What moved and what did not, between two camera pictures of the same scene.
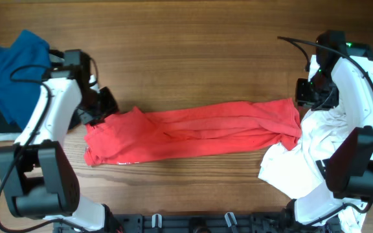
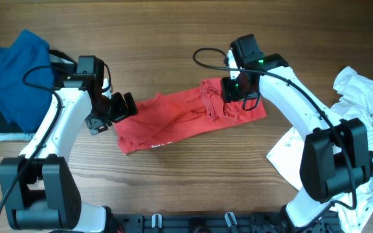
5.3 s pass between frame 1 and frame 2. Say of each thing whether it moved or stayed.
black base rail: stayed
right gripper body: moved
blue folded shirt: stayed
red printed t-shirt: moved
